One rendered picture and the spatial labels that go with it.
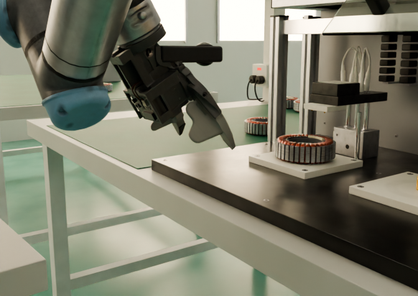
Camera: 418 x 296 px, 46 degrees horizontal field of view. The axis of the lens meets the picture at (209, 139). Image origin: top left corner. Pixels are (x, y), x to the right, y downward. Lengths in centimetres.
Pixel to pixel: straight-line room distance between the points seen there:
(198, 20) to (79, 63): 560
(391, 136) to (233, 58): 540
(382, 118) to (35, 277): 79
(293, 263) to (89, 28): 36
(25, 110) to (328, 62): 125
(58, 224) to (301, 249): 118
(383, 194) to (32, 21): 53
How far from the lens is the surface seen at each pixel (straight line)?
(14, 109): 203
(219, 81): 632
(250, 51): 661
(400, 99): 110
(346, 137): 102
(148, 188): 91
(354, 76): 103
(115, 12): 50
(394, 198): 74
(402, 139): 110
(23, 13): 66
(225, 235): 72
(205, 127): 70
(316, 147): 88
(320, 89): 96
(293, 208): 69
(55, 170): 165
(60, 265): 175
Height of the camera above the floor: 100
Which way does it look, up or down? 11 degrees down
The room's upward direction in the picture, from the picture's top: straight up
